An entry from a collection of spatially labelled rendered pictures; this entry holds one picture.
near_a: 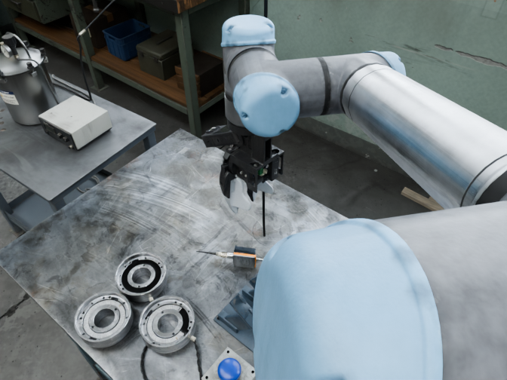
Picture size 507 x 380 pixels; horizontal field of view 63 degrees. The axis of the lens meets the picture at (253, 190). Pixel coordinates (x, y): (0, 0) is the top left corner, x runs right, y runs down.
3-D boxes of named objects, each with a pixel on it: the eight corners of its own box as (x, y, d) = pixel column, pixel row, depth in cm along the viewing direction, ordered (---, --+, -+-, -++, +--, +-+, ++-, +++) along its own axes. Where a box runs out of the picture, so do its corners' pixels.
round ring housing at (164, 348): (131, 341, 79) (127, 331, 76) (164, 297, 86) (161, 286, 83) (176, 366, 76) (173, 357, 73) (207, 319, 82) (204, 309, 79)
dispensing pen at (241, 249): (197, 240, 91) (272, 249, 89) (198, 251, 94) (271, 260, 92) (195, 248, 89) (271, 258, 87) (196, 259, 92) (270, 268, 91)
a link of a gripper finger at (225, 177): (222, 201, 75) (227, 160, 70) (217, 197, 76) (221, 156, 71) (241, 192, 78) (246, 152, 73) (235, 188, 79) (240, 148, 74)
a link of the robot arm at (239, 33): (224, 35, 53) (216, 13, 59) (227, 110, 60) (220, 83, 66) (283, 31, 54) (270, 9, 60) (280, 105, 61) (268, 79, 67)
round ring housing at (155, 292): (112, 274, 89) (108, 264, 87) (158, 255, 93) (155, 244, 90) (127, 314, 83) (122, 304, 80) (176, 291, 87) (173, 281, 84)
